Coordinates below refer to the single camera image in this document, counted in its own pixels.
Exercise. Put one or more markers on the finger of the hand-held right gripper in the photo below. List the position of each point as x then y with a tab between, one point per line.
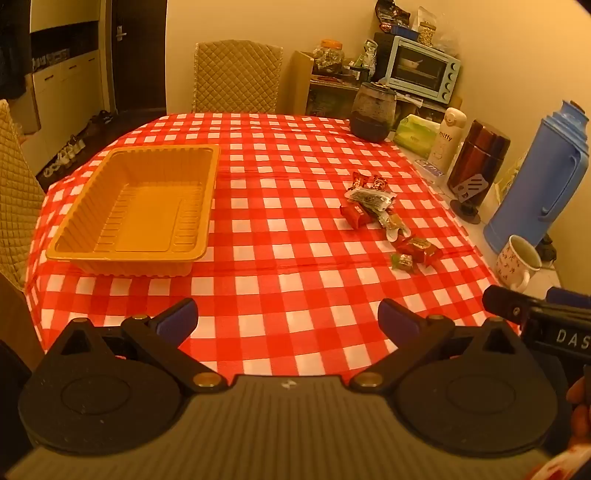
503	302
568	297

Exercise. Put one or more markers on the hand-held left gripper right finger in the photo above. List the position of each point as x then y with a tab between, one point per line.
397	318

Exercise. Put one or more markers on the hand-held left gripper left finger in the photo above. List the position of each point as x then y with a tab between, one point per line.
178	318

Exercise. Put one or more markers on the green yellow candy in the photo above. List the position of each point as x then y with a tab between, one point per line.
401	261

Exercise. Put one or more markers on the red gold snack packet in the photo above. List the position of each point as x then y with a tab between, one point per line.
420	249

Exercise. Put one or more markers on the silver green snack packet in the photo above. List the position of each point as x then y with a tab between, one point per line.
393	224

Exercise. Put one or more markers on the yellow plastic tray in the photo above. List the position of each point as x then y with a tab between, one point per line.
147	217

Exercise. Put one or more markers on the red white-label snack packet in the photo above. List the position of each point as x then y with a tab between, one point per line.
358	215

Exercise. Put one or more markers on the black silver snack packet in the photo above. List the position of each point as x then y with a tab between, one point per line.
369	199

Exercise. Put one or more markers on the small red candy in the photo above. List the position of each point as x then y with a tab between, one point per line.
358	180
379	182

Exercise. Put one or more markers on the person's right hand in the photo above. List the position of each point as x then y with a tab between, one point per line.
579	397

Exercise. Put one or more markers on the white patterned mug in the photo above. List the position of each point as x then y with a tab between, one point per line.
510	265

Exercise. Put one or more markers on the blue thermos jug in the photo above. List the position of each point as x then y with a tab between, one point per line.
540	184

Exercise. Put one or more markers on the red checkered tablecloth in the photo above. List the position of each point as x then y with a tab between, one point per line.
286	277

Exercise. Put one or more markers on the grey phone stand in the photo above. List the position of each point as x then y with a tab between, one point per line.
471	187

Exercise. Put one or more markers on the pale paper packet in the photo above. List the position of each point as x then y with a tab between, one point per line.
508	180

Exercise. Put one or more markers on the brown steel thermos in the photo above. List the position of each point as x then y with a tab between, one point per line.
480	152

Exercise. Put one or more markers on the blue white box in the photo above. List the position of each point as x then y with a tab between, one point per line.
429	167

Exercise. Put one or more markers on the white thermos bottle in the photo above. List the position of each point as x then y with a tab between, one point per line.
445	143

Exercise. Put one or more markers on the green tissue pack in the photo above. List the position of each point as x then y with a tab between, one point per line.
415	134

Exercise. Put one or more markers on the row of shoes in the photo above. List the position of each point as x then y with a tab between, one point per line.
69	147

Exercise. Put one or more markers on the dark glass jar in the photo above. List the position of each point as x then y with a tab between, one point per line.
371	115

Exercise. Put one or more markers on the beige quilted chair back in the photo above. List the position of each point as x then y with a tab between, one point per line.
235	78

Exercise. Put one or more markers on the blue toaster oven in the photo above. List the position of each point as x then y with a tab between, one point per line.
418	69

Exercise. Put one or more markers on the wooden shelf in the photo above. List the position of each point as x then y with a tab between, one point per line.
300	83

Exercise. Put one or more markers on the white cabinet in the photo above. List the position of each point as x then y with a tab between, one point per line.
78	78

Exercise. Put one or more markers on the black box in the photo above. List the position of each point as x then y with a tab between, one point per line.
382	55

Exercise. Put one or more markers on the clear plastic bag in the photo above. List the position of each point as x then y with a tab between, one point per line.
449	44

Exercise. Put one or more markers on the dark door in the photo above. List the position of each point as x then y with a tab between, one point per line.
138	55

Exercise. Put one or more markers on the green snack bag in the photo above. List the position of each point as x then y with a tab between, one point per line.
369	53

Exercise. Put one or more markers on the candy jar orange lid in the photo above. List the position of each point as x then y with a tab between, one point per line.
328	57

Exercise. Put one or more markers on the bag of nuts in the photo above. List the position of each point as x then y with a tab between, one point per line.
427	30

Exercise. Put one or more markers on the dark snack bag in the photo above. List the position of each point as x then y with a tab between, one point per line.
390	14

